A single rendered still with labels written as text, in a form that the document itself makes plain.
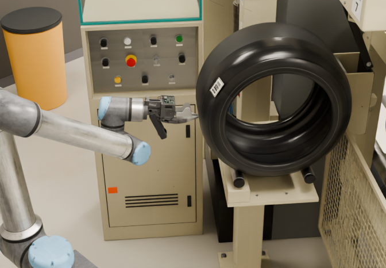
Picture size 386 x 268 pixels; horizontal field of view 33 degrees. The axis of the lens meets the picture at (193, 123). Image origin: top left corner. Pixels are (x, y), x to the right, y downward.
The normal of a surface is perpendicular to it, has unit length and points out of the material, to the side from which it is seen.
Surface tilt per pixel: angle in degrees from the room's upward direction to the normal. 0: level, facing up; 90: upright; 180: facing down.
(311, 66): 80
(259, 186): 0
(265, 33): 8
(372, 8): 90
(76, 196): 0
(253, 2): 90
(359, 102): 90
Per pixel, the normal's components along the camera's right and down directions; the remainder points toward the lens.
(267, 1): 0.07, 0.53
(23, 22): -0.01, -0.85
